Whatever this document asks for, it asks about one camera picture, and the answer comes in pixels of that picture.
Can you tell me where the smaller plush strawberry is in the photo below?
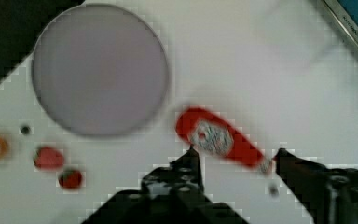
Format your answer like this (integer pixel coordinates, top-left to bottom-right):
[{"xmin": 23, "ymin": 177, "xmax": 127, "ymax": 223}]
[{"xmin": 58, "ymin": 169, "xmax": 83, "ymax": 189}]

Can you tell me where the grey round plate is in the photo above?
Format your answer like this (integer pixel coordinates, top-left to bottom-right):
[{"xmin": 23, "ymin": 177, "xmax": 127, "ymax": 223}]
[{"xmin": 32, "ymin": 4, "xmax": 170, "ymax": 137}]

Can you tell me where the larger plush strawberry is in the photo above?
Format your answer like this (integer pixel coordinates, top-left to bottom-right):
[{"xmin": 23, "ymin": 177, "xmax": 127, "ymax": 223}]
[{"xmin": 34, "ymin": 147, "xmax": 65, "ymax": 170}]

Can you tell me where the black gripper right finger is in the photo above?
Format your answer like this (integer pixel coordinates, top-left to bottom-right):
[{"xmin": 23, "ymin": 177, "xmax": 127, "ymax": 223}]
[{"xmin": 274, "ymin": 148, "xmax": 358, "ymax": 224}]

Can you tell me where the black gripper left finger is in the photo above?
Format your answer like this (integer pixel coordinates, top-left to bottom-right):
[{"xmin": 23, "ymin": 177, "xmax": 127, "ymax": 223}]
[{"xmin": 81, "ymin": 148, "xmax": 249, "ymax": 224}]

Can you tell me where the red plush ketchup bottle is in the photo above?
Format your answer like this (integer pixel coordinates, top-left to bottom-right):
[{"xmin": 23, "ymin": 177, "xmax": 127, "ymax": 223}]
[{"xmin": 175, "ymin": 107, "xmax": 274, "ymax": 175}]

